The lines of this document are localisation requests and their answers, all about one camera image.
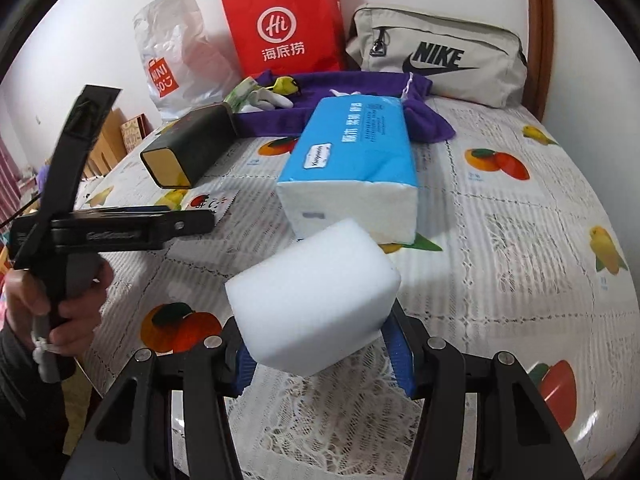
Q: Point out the dark green box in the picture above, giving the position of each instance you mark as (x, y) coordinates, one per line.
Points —
(200, 135)

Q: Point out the pink curtain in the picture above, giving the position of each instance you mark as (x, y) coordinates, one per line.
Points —
(7, 180)

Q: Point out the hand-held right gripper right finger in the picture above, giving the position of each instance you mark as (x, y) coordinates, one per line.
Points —
(400, 360)

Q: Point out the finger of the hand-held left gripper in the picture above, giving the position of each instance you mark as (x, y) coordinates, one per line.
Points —
(190, 221)
(125, 210)

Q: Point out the grey zip pouch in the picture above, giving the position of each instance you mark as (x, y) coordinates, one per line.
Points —
(440, 50)

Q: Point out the wooden chair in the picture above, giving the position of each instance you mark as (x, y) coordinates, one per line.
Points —
(102, 145)

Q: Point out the small white printed packet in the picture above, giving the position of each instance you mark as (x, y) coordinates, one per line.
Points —
(210, 202)

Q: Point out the fruit printed tablecloth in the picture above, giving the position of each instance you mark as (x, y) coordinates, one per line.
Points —
(500, 210)

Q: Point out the person's left hand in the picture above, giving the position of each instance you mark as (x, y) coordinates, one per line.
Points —
(82, 305)

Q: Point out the white sponge block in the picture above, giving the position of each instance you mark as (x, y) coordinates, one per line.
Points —
(315, 290)

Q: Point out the white plastic shopping bag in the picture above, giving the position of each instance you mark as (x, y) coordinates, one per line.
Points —
(180, 55)

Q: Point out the blue tissue pack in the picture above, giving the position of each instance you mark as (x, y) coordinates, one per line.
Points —
(350, 160)

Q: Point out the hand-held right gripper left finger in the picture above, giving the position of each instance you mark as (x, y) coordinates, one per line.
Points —
(245, 367)

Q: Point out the person's left forearm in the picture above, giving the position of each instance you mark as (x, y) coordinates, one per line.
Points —
(25, 400)

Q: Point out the brown wooden frame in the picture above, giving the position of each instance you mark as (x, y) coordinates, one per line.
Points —
(540, 35)

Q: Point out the purple towel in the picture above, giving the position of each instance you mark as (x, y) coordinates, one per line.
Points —
(350, 90)

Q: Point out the red paper bag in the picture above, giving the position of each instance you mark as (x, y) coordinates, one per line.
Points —
(285, 15)

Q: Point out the green tissue packet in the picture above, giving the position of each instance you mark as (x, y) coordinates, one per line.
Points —
(240, 92)

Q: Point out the yellow soft toy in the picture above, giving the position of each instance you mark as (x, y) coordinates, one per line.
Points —
(285, 85)

